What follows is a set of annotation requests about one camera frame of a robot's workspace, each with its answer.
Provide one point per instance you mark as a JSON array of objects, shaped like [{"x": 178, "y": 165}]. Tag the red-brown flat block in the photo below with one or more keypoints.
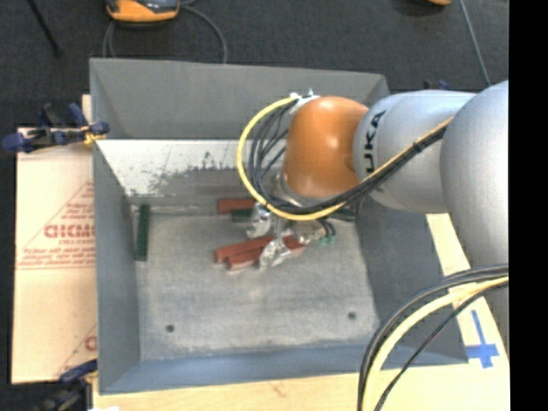
[
  {"x": 244, "y": 263},
  {"x": 237, "y": 248},
  {"x": 233, "y": 205}
]

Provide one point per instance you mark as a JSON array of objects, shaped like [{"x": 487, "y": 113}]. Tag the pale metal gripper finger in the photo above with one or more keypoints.
[
  {"x": 258, "y": 222},
  {"x": 274, "y": 253}
]

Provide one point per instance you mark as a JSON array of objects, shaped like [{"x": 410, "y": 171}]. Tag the dark green flat block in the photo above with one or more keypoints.
[
  {"x": 242, "y": 216},
  {"x": 142, "y": 234}
]

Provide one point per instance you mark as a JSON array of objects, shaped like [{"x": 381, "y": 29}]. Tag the grey metal bin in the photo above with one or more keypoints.
[{"x": 240, "y": 306}]

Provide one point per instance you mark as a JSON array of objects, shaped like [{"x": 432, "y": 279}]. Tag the brown cardboard board red print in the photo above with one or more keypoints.
[{"x": 51, "y": 298}]

